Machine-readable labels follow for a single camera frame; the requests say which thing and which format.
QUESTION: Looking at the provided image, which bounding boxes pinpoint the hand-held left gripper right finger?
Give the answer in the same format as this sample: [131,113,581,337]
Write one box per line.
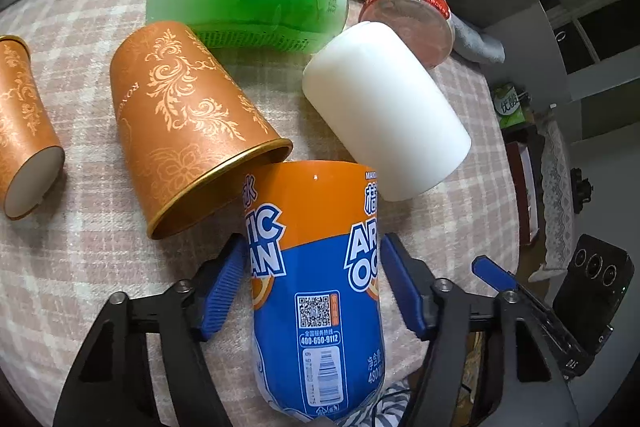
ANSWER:
[381,233,582,427]

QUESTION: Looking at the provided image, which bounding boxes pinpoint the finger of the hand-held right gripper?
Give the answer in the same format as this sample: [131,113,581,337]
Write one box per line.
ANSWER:
[471,256,598,380]

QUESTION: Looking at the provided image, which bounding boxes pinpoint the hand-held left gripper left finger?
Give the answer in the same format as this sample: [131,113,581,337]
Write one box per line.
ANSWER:
[52,233,249,427]

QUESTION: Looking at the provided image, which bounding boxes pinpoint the large orange patterned paper cup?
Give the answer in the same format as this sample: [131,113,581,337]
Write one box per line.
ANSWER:
[109,21,294,241]

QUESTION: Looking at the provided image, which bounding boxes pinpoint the white plastic cup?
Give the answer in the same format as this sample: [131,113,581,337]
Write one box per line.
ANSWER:
[301,21,473,202]

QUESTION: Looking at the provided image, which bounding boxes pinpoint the small orange patterned paper cup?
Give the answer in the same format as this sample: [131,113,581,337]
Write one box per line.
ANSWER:
[0,35,66,221]

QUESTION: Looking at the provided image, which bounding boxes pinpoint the dark red box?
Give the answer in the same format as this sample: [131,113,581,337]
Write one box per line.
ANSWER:
[501,127,547,249]

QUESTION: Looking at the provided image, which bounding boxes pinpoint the orange and blue soda bottle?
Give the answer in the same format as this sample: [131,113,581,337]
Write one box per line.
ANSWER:
[241,160,385,424]

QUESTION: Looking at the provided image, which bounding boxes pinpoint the white lace cloth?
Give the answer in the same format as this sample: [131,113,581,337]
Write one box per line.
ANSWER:
[529,114,577,284]

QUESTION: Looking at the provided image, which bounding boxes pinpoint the striped cloth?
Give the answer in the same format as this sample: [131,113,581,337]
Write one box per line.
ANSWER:
[300,379,423,427]

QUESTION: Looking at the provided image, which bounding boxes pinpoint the pink checked blanket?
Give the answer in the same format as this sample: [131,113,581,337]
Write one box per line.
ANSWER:
[0,0,526,408]

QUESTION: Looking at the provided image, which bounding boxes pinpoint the green carton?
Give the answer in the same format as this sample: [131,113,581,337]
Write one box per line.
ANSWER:
[492,82,527,130]

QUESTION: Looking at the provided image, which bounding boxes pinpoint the clear bottle with red label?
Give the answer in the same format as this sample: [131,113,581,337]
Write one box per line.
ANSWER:
[358,0,457,70]

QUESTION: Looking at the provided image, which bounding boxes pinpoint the green tea bottle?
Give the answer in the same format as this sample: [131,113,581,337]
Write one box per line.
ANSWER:
[145,0,350,56]

